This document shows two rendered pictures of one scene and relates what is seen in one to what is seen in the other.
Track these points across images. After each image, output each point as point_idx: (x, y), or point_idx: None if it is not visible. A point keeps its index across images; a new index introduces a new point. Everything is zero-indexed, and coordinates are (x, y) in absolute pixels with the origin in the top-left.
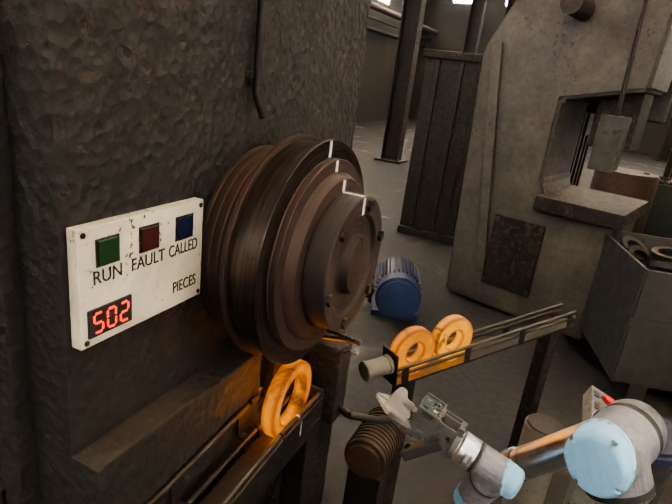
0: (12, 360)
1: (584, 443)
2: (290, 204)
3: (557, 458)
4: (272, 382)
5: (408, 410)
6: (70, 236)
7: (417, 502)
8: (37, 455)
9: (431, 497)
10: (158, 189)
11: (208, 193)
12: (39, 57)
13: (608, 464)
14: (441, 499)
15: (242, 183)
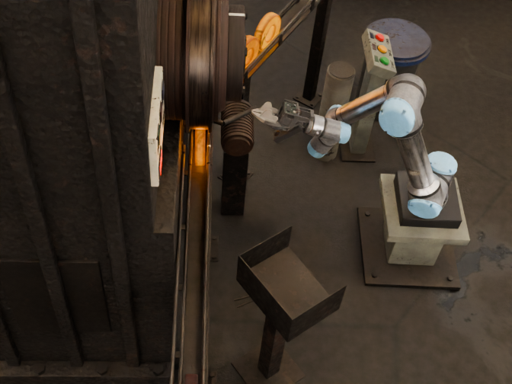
0: (118, 204)
1: (389, 114)
2: (215, 49)
3: (367, 111)
4: (196, 136)
5: (273, 113)
6: (151, 141)
7: (254, 145)
8: (126, 238)
9: (261, 137)
10: (152, 81)
11: (155, 56)
12: (134, 73)
13: (402, 121)
14: (269, 136)
15: (174, 40)
